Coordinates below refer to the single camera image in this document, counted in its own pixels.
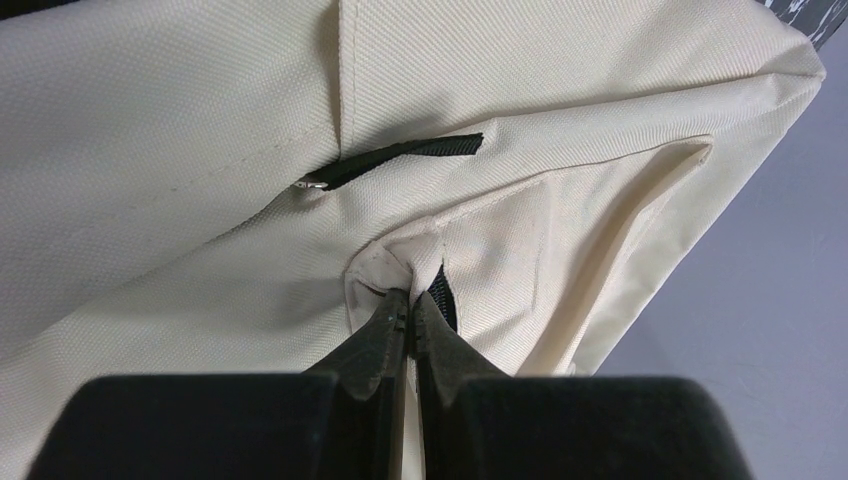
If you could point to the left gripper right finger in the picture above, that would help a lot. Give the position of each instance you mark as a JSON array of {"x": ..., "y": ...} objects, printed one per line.
[{"x": 480, "y": 423}]

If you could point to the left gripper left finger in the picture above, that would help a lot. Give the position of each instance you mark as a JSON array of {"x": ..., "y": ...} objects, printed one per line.
[{"x": 342, "y": 418}]

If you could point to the beige backpack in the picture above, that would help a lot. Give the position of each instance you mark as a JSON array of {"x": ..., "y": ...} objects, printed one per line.
[{"x": 225, "y": 186}]

